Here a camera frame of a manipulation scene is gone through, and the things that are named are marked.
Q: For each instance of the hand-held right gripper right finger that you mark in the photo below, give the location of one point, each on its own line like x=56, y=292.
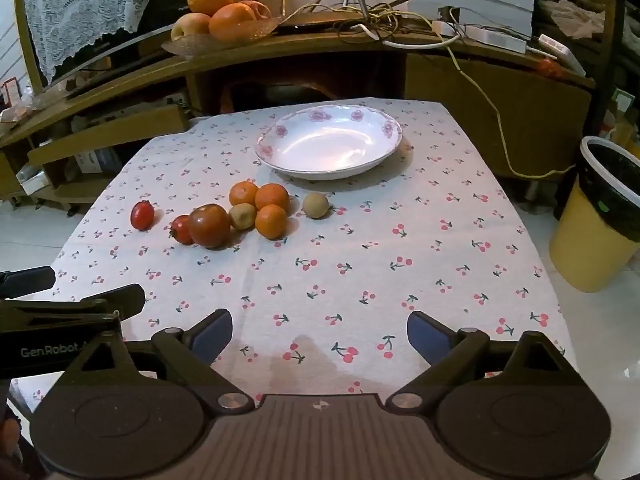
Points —
x=425, y=338

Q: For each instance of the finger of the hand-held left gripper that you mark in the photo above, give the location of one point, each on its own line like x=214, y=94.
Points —
x=27, y=281
x=112, y=297

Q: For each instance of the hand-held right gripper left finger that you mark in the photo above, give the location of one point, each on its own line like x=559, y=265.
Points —
x=212, y=336

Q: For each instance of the small red tomato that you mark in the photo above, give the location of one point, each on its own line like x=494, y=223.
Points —
x=180, y=231
x=142, y=215

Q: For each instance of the large dark red tomato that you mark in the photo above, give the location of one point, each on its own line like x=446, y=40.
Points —
x=209, y=226

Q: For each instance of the small brown kiwi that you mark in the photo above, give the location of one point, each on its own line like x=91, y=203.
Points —
x=315, y=205
x=242, y=216

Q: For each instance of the orange tangerine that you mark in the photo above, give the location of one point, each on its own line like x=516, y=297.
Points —
x=243, y=193
x=271, y=221
x=273, y=196

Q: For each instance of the white floral plate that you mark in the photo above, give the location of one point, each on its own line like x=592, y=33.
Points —
x=325, y=146

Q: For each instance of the cherry print tablecloth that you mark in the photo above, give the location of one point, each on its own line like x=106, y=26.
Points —
x=360, y=260

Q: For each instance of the yellow trash bin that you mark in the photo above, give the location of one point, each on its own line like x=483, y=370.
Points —
x=585, y=240

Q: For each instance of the black bin white rim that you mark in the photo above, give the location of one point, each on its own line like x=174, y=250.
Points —
x=616, y=195

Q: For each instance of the wooden desk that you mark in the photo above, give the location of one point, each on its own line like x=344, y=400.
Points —
x=450, y=85

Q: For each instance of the brown leaf-shaped fruit dish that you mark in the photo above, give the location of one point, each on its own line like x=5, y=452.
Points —
x=200, y=46

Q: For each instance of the white lace cloth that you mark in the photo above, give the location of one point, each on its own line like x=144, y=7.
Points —
x=85, y=5

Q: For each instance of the pale yellow apple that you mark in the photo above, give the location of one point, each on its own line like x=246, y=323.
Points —
x=190, y=26

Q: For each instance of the small red object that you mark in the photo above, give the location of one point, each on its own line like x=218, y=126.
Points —
x=547, y=66

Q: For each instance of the long white power strip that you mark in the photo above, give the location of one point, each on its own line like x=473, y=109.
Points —
x=492, y=37

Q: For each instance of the small white adapter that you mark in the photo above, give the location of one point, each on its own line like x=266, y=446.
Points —
x=445, y=28

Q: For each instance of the white flat device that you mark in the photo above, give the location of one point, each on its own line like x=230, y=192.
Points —
x=562, y=52

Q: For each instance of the red apple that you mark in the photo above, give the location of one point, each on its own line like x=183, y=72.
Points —
x=261, y=9

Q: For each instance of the black flat device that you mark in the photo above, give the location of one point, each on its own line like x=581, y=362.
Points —
x=310, y=24

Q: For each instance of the dark shelf rack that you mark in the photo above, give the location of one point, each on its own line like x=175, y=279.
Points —
x=611, y=60

